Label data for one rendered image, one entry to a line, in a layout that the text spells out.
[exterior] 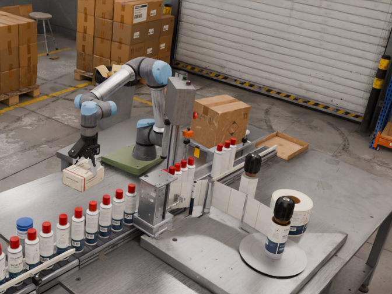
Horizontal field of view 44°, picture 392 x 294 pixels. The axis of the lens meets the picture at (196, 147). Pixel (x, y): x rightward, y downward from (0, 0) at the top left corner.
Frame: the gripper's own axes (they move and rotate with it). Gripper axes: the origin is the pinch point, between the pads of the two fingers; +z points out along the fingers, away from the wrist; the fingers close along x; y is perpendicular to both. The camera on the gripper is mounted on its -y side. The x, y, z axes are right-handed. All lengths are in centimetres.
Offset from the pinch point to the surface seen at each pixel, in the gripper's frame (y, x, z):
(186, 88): 28, -35, -47
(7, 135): 144, 218, 98
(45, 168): 121, 145, 99
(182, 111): 28, -35, -35
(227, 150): 68, -45, -4
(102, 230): -21.4, -30.2, 9.1
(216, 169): 62, -43, 6
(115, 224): -13.9, -31.4, 9.4
